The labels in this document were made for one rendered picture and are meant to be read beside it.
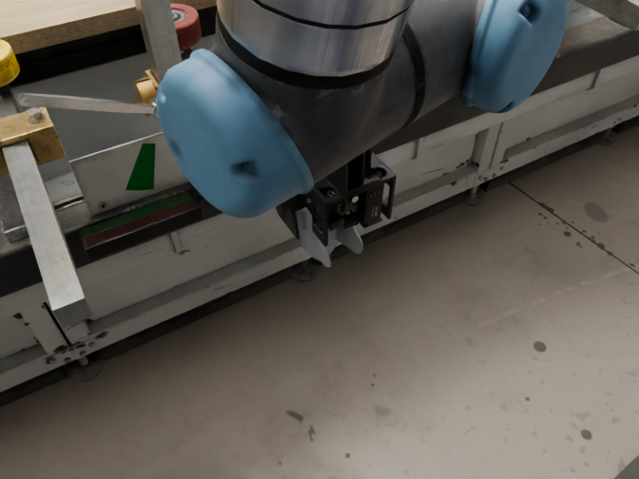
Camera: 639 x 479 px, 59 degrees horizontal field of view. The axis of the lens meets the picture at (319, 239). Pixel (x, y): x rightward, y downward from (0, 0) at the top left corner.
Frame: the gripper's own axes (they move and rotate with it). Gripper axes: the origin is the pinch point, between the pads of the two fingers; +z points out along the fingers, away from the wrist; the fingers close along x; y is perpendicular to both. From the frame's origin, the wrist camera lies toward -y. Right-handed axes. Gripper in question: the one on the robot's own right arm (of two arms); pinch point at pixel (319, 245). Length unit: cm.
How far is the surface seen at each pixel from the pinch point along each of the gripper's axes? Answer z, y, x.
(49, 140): -1.6, -31.3, -21.1
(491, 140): 55, -54, 89
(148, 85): -4.3, -32.8, -7.1
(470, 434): 83, 5, 38
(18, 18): -8, -54, -19
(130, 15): -6.3, -48.9, -4.0
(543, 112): 56, -57, 113
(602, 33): 13, -32, 87
